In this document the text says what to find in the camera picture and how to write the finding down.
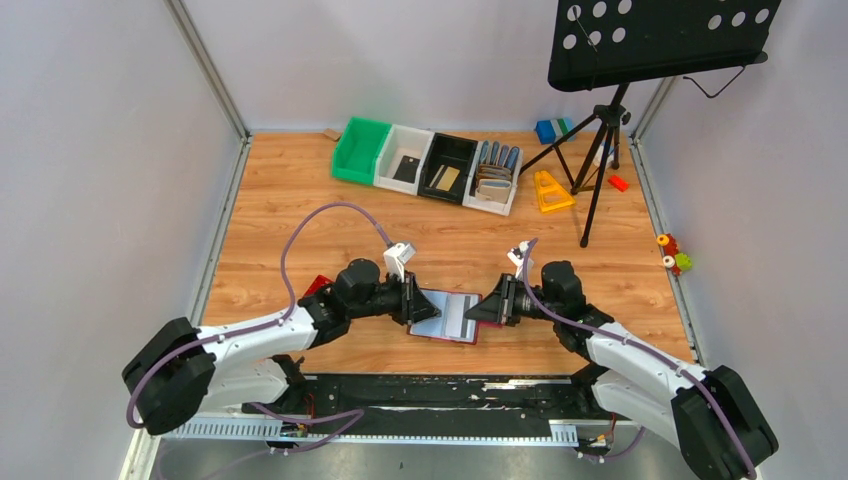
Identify black plastic bin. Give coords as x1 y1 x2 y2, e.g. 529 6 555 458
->
418 133 478 205

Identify gold credit card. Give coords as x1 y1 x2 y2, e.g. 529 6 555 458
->
428 165 460 192

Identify black credit card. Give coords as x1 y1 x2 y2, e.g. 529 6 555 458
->
392 155 420 183

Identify green plastic bin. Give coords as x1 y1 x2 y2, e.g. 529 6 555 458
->
331 117 391 185

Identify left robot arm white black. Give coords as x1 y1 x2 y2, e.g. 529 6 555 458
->
122 258 442 435

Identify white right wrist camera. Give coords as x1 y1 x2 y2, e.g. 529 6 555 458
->
507 241 533 280

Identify small red block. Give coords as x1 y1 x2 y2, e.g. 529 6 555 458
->
608 175 630 192

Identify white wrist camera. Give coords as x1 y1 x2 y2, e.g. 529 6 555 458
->
507 241 533 280
383 242 417 280

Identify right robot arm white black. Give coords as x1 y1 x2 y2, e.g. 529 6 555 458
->
466 261 779 479

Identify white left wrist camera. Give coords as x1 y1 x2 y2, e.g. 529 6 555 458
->
383 242 417 280

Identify white plastic bin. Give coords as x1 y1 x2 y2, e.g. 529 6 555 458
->
373 125 434 196

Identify colourful toy car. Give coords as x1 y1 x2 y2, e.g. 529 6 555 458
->
656 233 693 276

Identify blue green block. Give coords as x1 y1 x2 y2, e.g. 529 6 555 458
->
534 117 574 145

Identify red leather card holder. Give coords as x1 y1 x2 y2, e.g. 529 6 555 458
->
407 289 482 345

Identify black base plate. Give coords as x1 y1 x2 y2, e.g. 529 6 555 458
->
263 373 625 422

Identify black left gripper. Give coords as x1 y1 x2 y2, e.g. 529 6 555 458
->
349 269 443 326

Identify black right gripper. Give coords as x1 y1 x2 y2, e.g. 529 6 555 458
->
465 273 560 327

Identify silver striped credit card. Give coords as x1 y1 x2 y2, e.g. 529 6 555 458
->
438 293 480 344

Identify red plastic tray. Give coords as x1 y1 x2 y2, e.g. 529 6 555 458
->
303 275 333 297

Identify aluminium frame rail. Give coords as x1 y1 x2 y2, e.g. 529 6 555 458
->
156 402 666 463

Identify black music stand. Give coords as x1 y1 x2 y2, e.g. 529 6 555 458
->
543 0 780 247

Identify white bin with tools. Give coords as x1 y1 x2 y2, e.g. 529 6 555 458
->
461 139 523 216

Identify yellow triangular toy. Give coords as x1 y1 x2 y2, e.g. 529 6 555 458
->
533 170 576 214

